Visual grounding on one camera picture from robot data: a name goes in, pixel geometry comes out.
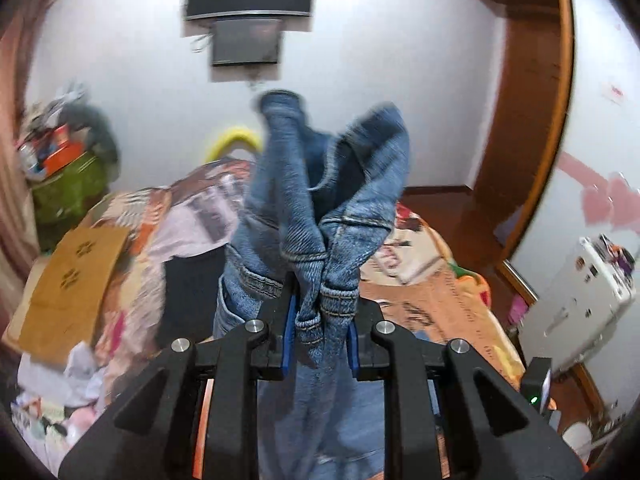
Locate brown cardboard sheet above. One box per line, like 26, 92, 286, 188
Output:
30, 227, 131, 318

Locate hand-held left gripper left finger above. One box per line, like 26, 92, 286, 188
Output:
57, 272, 301, 480

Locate orange box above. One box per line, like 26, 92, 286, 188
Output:
42, 140, 86, 171

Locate white appliance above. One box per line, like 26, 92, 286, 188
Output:
517, 234, 638, 376

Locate striped pink curtain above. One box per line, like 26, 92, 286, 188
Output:
0, 0, 66, 311

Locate printed blanket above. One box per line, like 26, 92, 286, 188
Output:
65, 157, 526, 480

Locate green storage box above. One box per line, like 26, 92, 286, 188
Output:
30, 152, 108, 253

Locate beige board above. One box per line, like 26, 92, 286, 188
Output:
0, 250, 96, 366

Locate pile of clothes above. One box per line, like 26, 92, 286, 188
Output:
25, 80, 91, 131

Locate yellow curved bed rail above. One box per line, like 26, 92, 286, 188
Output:
204, 127, 263, 165

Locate black folded cloth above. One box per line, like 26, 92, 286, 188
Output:
155, 245, 231, 351

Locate blue denim pants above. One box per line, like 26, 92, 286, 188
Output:
212, 89, 411, 480

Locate small black monitor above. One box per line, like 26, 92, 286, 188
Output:
210, 18, 283, 67

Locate brown wooden door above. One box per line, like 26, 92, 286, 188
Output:
460, 5, 573, 271

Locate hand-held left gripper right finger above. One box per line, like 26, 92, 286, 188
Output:
345, 295, 586, 480

